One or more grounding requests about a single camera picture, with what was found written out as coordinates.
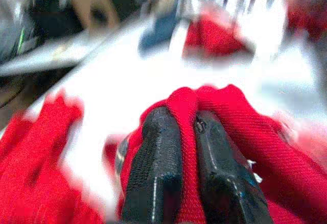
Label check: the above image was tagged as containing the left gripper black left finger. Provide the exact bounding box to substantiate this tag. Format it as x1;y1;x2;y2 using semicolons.
122;106;183;224

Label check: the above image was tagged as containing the blue cloth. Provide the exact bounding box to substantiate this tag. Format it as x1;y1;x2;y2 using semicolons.
139;17;179;56

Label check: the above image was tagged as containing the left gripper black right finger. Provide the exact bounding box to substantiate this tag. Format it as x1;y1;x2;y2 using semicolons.
194;110;274;224

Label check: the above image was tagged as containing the red polo shirt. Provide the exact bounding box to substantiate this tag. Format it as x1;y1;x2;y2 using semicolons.
0;83;327;224

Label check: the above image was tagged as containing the red cloth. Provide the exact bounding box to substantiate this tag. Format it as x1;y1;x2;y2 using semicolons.
182;14;256;59

